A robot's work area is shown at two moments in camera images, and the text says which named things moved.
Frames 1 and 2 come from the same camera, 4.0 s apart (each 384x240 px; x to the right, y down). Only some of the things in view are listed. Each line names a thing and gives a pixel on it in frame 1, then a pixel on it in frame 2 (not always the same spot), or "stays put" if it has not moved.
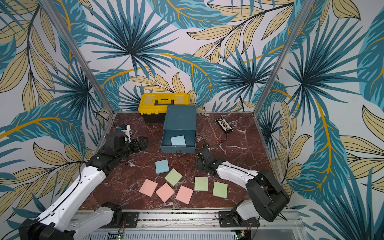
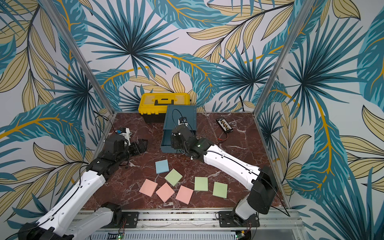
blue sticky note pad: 162,166 stays put
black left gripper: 144,145 stays put
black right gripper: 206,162 to 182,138
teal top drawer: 166,145 stays put
